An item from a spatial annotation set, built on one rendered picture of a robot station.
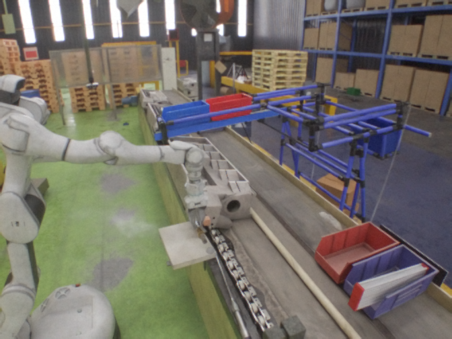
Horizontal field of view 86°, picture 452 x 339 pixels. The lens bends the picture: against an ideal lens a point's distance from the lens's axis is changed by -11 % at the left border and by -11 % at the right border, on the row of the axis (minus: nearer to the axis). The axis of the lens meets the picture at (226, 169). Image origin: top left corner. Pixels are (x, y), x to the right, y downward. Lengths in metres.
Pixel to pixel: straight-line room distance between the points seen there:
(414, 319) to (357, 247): 0.44
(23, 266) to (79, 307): 0.57
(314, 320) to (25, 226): 1.21
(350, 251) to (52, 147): 1.39
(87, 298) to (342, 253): 1.49
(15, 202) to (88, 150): 0.43
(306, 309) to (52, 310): 1.45
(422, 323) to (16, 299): 1.75
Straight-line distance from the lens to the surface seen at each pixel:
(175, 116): 1.77
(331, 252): 1.45
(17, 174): 1.26
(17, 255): 1.47
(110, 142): 0.98
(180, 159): 1.10
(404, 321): 1.33
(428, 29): 10.97
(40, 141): 0.97
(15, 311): 1.64
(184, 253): 1.35
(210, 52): 8.29
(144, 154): 1.02
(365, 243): 1.59
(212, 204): 1.41
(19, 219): 1.30
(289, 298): 1.24
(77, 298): 1.92
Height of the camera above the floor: 1.70
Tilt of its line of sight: 25 degrees down
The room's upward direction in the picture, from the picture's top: straight up
